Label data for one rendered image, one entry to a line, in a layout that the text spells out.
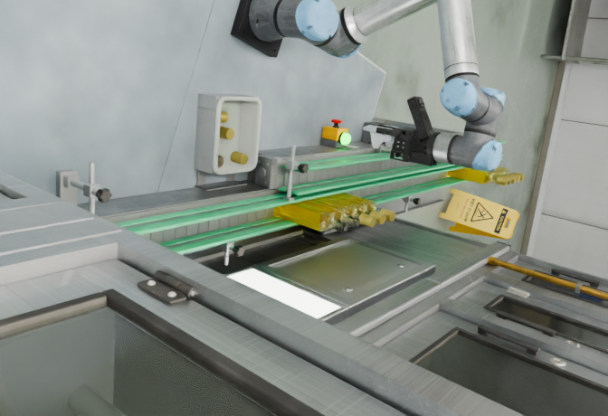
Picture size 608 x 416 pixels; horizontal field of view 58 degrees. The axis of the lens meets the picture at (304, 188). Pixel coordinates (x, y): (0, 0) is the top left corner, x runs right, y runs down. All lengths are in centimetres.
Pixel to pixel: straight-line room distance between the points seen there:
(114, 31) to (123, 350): 105
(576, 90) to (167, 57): 630
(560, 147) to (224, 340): 706
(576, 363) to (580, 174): 601
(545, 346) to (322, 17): 102
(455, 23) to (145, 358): 104
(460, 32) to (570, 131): 615
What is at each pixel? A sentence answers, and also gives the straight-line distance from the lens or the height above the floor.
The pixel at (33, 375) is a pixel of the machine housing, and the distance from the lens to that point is 49.
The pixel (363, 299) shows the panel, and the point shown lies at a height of 132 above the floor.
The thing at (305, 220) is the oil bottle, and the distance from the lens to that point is 165.
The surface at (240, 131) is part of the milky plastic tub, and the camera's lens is 171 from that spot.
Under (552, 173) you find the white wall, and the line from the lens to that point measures 751.
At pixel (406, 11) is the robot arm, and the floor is 119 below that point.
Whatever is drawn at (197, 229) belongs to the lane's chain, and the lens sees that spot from 153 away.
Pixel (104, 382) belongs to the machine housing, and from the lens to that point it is 47.
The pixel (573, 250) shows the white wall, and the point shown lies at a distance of 760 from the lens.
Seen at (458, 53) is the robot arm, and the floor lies 144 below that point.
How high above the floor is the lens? 198
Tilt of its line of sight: 37 degrees down
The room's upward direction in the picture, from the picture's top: 106 degrees clockwise
